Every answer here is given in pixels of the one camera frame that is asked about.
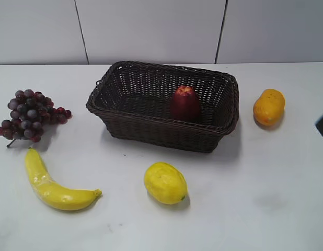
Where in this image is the red apple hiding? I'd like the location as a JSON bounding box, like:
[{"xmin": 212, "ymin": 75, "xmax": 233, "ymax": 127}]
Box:
[{"xmin": 170, "ymin": 85, "xmax": 201, "ymax": 122}]

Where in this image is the orange mango fruit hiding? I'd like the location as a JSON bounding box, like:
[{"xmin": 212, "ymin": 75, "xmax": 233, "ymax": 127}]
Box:
[{"xmin": 253, "ymin": 89, "xmax": 285, "ymax": 127}]

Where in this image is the dark woven wicker basket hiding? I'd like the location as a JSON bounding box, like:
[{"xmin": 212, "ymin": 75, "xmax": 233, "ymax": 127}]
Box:
[{"xmin": 86, "ymin": 61, "xmax": 239, "ymax": 153}]

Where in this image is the yellow banana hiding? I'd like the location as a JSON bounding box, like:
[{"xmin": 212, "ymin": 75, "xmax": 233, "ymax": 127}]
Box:
[{"xmin": 25, "ymin": 148, "xmax": 102, "ymax": 211}]

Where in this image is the purple grape bunch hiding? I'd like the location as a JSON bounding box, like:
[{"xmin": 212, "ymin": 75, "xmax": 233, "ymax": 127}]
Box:
[{"xmin": 0, "ymin": 89, "xmax": 73, "ymax": 148}]

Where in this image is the yellow lemon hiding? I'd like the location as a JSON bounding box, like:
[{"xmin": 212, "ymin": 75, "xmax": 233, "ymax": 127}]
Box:
[{"xmin": 144, "ymin": 162, "xmax": 188, "ymax": 205}]

